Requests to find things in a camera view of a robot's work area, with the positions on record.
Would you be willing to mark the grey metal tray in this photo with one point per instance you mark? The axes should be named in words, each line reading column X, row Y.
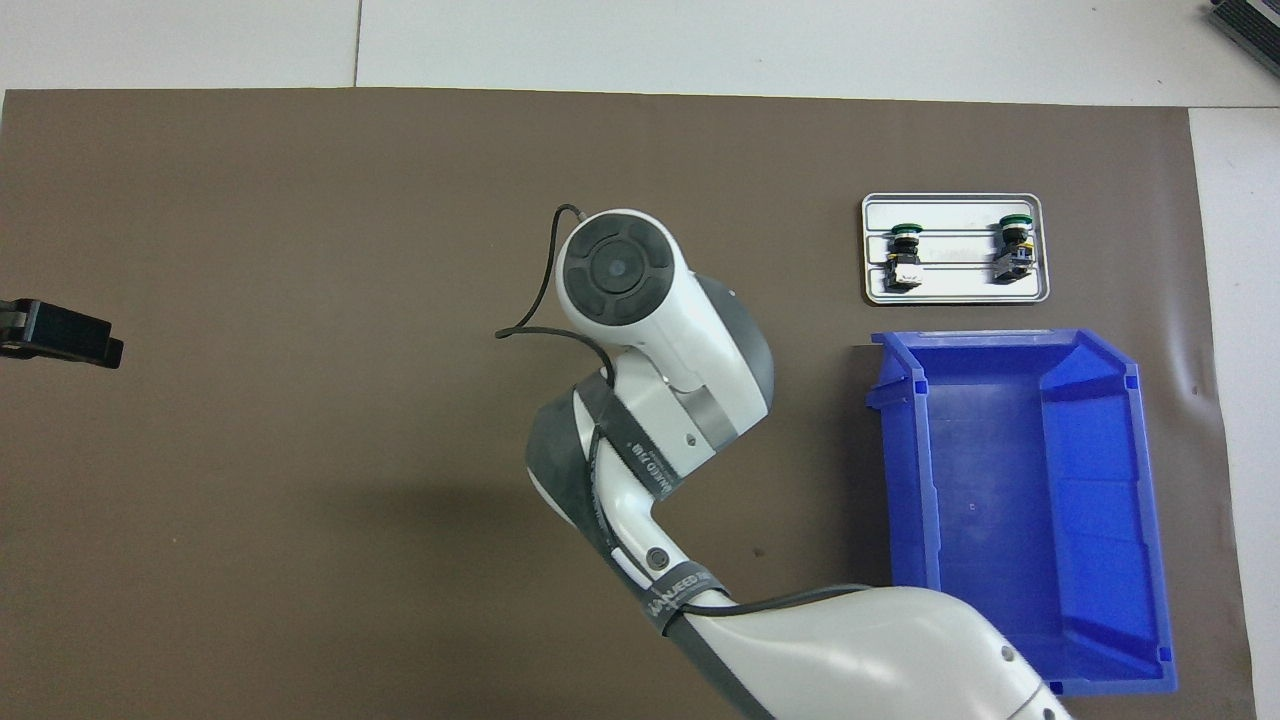
column 955, row 280

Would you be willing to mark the blue plastic storage bin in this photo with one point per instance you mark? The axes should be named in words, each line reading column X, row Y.
column 1000, row 500

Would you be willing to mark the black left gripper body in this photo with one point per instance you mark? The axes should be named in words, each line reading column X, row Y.
column 10, row 335

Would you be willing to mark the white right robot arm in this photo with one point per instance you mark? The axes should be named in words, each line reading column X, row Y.
column 660, row 330

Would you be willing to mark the green push button switch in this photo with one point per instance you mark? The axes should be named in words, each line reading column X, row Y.
column 905, row 260
column 1014, row 255

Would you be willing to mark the brown table mat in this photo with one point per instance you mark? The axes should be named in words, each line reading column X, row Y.
column 300, row 200

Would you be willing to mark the dark grey ribbed device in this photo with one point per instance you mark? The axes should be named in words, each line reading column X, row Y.
column 1255, row 20

